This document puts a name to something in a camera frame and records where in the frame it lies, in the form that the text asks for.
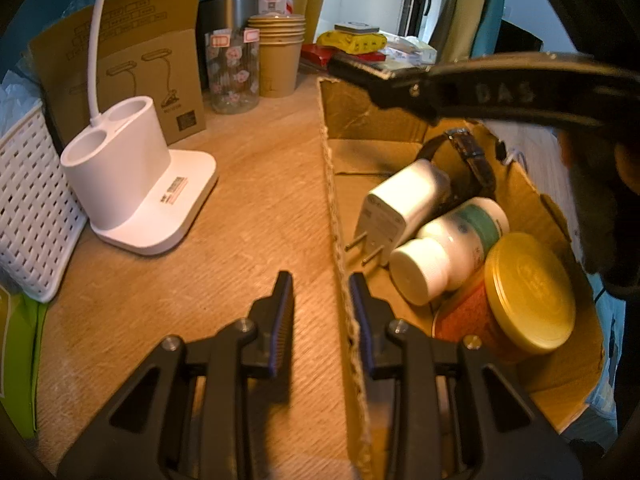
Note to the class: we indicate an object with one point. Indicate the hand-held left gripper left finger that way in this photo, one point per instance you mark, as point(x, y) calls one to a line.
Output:
point(282, 320)

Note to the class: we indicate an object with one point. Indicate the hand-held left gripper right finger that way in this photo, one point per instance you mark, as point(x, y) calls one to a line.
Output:
point(361, 325)

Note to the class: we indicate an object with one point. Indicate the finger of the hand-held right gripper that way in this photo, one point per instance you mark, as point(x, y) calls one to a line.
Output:
point(410, 92)

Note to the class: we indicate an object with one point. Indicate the brown cardboard box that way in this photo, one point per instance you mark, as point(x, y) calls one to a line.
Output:
point(380, 130)

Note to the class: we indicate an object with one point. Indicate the white teal-label medicine bottle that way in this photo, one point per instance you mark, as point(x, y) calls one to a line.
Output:
point(425, 270)

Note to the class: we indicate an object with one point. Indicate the white plug charger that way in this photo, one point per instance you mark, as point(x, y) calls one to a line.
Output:
point(395, 205)

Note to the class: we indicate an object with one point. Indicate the person's right forearm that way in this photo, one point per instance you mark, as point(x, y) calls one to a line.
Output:
point(600, 200)

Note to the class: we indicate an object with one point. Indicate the pale yellow tissue pack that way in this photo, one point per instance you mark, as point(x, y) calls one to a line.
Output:
point(410, 50)

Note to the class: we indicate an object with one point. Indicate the yellow packet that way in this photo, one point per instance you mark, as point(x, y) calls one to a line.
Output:
point(350, 42)

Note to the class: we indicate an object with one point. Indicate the stack of kraft paper cups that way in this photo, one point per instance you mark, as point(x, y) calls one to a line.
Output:
point(277, 65)

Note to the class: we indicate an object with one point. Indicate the orange tin with gold lid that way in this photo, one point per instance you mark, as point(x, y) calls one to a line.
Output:
point(530, 290)

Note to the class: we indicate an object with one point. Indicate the white desk lamp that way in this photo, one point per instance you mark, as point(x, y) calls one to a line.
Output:
point(150, 205)

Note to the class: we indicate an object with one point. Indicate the floral drinking glass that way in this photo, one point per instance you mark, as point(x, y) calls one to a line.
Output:
point(232, 75)

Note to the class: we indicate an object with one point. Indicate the stainless steel mug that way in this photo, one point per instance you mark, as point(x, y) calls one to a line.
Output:
point(225, 10)

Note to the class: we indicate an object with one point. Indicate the kraft cardboard lamp box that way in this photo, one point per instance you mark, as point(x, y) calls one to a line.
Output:
point(150, 25)

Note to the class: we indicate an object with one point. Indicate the white woven plastic basket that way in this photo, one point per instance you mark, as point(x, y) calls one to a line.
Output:
point(30, 210)

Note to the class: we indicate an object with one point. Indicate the clear plastic bag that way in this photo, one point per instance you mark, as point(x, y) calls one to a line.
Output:
point(20, 95)

